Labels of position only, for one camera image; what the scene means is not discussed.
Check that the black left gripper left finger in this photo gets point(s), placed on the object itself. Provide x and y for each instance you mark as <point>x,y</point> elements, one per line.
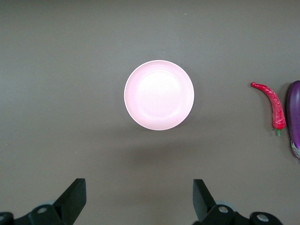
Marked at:
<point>70,201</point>

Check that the purple eggplant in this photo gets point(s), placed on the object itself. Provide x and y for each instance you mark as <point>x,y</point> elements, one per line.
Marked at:
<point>294,112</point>

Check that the red chili pepper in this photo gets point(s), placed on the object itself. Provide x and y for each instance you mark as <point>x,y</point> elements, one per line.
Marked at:
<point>276,107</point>

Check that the brown table cover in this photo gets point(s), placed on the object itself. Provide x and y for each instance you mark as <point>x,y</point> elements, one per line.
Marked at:
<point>70,70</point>

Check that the pink round plate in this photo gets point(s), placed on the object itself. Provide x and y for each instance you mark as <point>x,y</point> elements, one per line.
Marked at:
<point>159,96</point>

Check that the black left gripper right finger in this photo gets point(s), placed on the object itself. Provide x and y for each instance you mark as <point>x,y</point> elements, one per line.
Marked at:
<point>206,204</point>

